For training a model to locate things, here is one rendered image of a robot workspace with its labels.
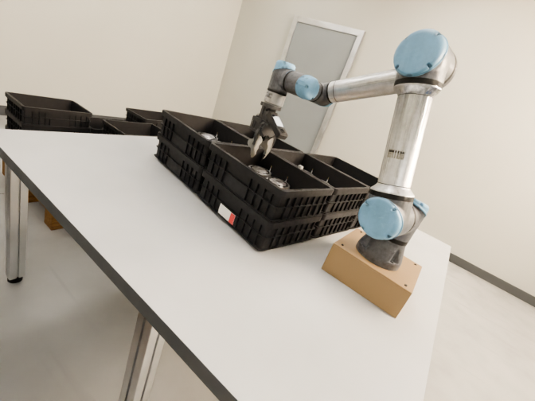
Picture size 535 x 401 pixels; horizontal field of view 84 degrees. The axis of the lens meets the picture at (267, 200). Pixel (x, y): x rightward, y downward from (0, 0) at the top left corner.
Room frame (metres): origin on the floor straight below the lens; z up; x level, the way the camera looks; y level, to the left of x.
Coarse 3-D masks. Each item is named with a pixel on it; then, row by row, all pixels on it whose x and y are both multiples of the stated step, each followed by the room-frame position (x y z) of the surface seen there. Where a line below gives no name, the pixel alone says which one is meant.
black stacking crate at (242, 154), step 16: (224, 160) 1.01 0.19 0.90; (240, 160) 1.18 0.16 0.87; (256, 160) 1.25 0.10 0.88; (272, 160) 1.23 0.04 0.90; (224, 176) 0.99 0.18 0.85; (240, 176) 0.94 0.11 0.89; (272, 176) 1.22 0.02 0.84; (288, 176) 1.17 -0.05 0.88; (304, 176) 1.12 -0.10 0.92; (240, 192) 0.92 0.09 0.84; (256, 192) 0.89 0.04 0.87; (256, 208) 0.87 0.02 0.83; (272, 208) 0.83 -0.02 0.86; (288, 208) 0.88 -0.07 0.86; (304, 208) 0.94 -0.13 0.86; (320, 208) 1.02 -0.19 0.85
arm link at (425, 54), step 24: (408, 48) 0.85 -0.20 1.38; (432, 48) 0.81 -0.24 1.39; (408, 72) 0.82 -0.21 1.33; (432, 72) 0.82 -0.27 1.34; (408, 96) 0.83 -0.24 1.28; (432, 96) 0.84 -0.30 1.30; (408, 120) 0.81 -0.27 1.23; (408, 144) 0.80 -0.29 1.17; (384, 168) 0.81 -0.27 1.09; (408, 168) 0.79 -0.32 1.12; (384, 192) 0.77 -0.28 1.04; (408, 192) 0.78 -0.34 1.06; (360, 216) 0.78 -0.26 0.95; (384, 216) 0.74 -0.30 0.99; (408, 216) 0.77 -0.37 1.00
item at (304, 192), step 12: (216, 144) 1.07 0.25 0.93; (228, 144) 1.13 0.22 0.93; (228, 156) 0.98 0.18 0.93; (276, 156) 1.23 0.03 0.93; (240, 168) 0.93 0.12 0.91; (264, 180) 0.86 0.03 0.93; (276, 192) 0.82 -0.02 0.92; (288, 192) 0.83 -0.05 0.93; (300, 192) 0.88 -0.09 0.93; (312, 192) 0.93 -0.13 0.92; (324, 192) 0.99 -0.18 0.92
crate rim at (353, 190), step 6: (270, 150) 1.28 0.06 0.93; (276, 150) 1.33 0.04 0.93; (282, 150) 1.37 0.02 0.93; (330, 168) 1.40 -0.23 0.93; (342, 174) 1.36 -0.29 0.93; (354, 180) 1.32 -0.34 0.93; (330, 186) 1.06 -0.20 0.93; (366, 186) 1.28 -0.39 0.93; (336, 192) 1.06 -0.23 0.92; (342, 192) 1.09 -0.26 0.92; (348, 192) 1.12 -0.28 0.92; (354, 192) 1.17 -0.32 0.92; (360, 192) 1.21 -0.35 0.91; (366, 192) 1.25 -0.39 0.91
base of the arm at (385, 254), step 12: (360, 240) 0.91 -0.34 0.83; (372, 240) 0.87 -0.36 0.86; (384, 240) 0.86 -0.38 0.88; (396, 240) 0.85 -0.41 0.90; (360, 252) 0.87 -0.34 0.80; (372, 252) 0.85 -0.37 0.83; (384, 252) 0.84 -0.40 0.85; (396, 252) 0.85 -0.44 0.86; (384, 264) 0.83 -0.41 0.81; (396, 264) 0.84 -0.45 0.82
